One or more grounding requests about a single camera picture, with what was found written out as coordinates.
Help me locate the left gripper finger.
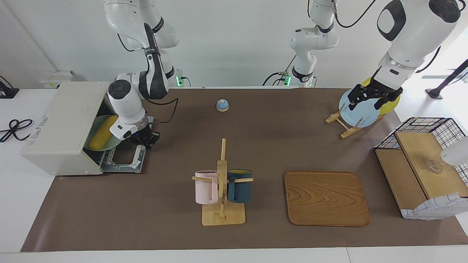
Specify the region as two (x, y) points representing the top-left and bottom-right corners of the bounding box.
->
(373, 96), (390, 111)
(347, 89), (366, 111)

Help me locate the pale green plate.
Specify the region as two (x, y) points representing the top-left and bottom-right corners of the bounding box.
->
(83, 115), (125, 151)

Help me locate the yellow corn cob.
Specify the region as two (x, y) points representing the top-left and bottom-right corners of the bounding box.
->
(89, 115), (119, 150)

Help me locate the beige toaster oven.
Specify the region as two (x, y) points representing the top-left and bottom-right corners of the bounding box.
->
(21, 81), (147, 176)

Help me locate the yellow plate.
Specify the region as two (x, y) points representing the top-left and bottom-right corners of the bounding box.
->
(360, 76), (401, 115)

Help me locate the light blue plate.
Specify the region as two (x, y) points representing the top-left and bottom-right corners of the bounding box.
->
(339, 88), (380, 128)

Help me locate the wooden plate rack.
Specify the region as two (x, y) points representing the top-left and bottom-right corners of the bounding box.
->
(325, 103), (384, 139)

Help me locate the black angled stand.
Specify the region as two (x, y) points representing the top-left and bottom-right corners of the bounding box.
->
(426, 58), (468, 100)

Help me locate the pink mug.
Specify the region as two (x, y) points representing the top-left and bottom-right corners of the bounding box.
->
(195, 170), (219, 205)

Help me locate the small clear glass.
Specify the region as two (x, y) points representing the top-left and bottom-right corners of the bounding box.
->
(426, 160), (444, 174)

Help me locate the white rounded object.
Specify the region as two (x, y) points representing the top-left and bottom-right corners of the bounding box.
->
(440, 136), (468, 167)

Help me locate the dark blue mug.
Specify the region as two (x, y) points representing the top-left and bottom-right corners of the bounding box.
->
(227, 169), (252, 203)

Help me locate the wooden mug tree stand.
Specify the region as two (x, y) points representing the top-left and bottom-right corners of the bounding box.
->
(192, 138), (254, 226)

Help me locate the brown table mat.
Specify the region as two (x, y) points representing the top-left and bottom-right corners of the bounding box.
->
(20, 87), (468, 252)

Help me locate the wooden serving tray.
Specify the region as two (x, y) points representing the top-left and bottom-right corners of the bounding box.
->
(284, 171), (371, 227)

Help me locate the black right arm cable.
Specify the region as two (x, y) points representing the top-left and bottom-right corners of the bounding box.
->
(117, 22), (180, 125)

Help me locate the wire oven rack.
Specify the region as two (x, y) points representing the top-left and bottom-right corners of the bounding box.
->
(85, 146), (119, 173)

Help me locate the wire and wood shelf rack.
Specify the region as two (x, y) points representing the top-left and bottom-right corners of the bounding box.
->
(375, 117), (468, 220)

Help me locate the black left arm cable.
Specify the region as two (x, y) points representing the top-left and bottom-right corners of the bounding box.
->
(307, 0), (442, 73)

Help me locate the black arm base cable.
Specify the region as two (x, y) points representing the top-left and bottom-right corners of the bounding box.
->
(262, 55), (297, 87)

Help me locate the white wall box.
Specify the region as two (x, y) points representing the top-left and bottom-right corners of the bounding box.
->
(39, 70), (86, 89)

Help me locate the black looped cable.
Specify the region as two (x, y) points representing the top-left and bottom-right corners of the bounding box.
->
(0, 119), (33, 143)

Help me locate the black clamp mount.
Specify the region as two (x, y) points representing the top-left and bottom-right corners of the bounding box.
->
(0, 76), (19, 99)

